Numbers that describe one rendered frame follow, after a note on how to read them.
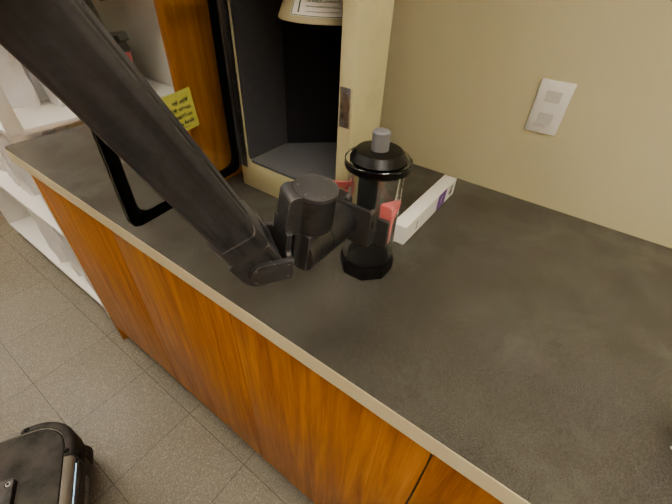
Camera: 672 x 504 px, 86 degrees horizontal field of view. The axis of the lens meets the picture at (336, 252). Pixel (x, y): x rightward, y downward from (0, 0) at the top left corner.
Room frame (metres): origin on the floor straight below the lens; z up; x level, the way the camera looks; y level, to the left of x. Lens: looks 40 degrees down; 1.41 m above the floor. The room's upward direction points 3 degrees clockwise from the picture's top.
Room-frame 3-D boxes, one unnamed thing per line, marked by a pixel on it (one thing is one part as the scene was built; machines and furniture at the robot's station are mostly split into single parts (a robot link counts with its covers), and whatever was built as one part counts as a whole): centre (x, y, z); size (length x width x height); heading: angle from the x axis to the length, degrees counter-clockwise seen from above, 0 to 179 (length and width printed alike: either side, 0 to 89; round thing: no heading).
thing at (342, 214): (0.44, 0.00, 1.10); 0.10 x 0.07 x 0.07; 56
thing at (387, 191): (0.54, -0.06, 1.06); 0.11 x 0.11 x 0.21
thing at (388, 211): (0.48, -0.06, 1.10); 0.09 x 0.07 x 0.07; 146
